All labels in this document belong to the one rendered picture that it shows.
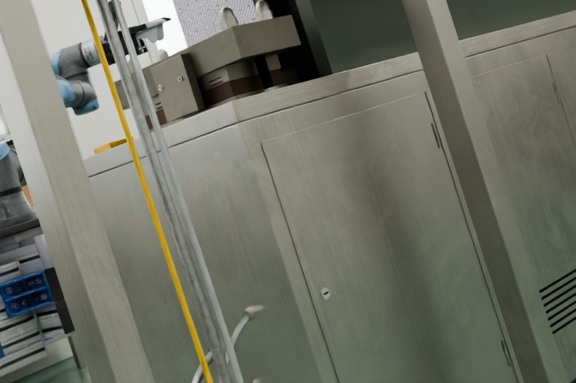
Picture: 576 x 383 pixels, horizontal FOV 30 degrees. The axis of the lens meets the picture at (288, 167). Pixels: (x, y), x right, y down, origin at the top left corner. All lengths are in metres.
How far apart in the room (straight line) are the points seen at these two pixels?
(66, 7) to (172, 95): 4.57
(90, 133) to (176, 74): 4.42
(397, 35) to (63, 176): 1.01
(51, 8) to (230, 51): 4.65
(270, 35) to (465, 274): 0.65
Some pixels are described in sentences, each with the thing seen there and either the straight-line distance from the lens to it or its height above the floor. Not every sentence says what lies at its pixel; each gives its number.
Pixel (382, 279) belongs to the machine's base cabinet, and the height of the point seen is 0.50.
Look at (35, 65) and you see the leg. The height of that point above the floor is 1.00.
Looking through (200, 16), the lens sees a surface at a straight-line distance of 2.31.
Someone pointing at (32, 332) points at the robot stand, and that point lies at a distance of 2.97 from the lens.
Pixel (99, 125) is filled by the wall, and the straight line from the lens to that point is 6.51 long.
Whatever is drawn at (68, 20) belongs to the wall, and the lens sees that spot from 6.60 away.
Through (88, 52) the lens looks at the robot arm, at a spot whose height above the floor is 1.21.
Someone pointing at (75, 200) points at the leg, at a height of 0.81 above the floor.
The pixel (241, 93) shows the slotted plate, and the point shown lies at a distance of 2.01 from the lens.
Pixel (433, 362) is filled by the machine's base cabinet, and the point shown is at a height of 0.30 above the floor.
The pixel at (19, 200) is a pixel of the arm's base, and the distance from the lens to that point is 3.03.
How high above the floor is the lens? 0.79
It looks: 1 degrees down
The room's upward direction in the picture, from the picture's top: 18 degrees counter-clockwise
